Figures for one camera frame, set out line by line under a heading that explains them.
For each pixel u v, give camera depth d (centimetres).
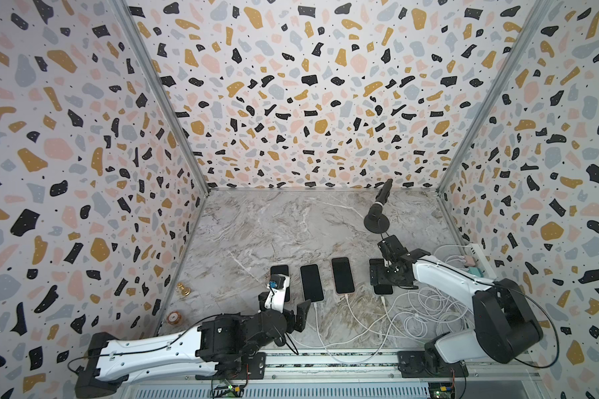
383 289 88
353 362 76
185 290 88
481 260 95
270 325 50
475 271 95
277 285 60
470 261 97
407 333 80
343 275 92
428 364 67
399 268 65
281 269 95
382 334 80
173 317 80
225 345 51
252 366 74
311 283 91
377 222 110
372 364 76
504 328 43
